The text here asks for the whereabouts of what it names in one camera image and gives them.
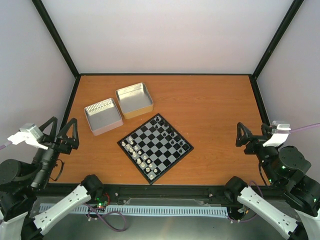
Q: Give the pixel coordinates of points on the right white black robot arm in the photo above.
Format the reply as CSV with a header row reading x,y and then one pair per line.
x,y
286,170

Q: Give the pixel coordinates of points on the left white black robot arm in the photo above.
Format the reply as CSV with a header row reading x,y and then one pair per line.
x,y
20,182

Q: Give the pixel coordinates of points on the gold metal tin base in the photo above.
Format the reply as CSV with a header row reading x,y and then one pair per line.
x,y
134,100

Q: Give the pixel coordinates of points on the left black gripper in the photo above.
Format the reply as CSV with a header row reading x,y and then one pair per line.
x,y
70,143

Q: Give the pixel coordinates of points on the black aluminium frame rail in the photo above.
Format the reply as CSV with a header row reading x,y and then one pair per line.
x,y
116,191

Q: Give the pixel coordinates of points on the light blue slotted cable duct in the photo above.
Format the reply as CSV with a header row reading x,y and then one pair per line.
x,y
163,211

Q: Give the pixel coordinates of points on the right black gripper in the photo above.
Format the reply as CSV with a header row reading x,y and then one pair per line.
x,y
247,134

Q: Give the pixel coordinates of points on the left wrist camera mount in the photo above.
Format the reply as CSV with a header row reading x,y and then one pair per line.
x,y
30,134

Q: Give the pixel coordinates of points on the black and silver chessboard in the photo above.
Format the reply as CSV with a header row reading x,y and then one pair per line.
x,y
150,142

